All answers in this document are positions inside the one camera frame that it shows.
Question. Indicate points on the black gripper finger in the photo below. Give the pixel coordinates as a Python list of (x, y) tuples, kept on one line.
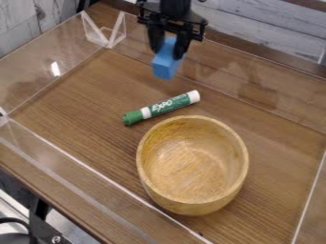
[(156, 36), (183, 40)]

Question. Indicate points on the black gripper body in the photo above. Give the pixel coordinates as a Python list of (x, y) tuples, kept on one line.
[(174, 15)]

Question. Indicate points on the blue foam block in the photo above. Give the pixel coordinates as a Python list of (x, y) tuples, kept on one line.
[(163, 64)]

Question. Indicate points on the brown wooden bowl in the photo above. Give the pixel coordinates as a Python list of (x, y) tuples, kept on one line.
[(193, 162)]

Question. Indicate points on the green Expo marker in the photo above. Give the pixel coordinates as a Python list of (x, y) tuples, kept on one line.
[(169, 105)]

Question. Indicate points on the black metal table leg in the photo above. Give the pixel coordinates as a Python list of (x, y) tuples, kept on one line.
[(42, 209)]

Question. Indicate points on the clear acrylic corner bracket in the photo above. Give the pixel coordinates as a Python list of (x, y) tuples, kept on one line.
[(100, 35)]

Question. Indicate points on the clear acrylic barrier wall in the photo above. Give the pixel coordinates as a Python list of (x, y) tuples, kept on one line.
[(111, 212)]

